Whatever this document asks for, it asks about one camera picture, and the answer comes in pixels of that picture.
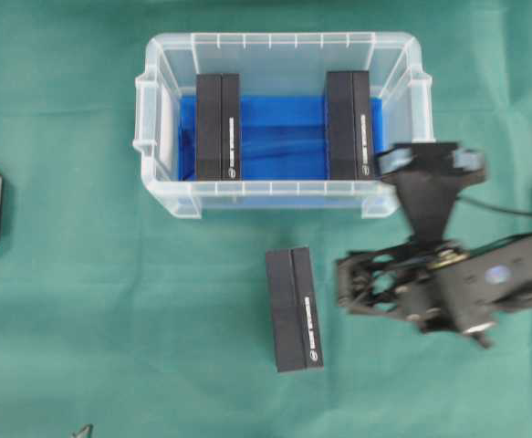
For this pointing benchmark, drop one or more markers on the small grey metal tip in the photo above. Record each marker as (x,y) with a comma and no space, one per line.
(85,429)

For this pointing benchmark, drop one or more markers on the green table cloth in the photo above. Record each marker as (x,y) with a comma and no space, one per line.
(161,327)

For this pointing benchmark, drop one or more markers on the clear plastic storage case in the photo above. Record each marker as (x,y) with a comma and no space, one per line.
(275,65)

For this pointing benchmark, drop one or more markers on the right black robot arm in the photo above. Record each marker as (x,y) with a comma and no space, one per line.
(497,278)

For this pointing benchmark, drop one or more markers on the black camera box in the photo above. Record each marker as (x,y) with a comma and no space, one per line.
(218,128)
(294,313)
(349,126)

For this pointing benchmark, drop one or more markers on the blue cloth liner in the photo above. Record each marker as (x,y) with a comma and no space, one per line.
(283,138)

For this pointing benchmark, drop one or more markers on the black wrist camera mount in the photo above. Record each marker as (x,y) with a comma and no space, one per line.
(427,177)

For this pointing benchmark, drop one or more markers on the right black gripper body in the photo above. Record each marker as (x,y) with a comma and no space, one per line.
(399,283)

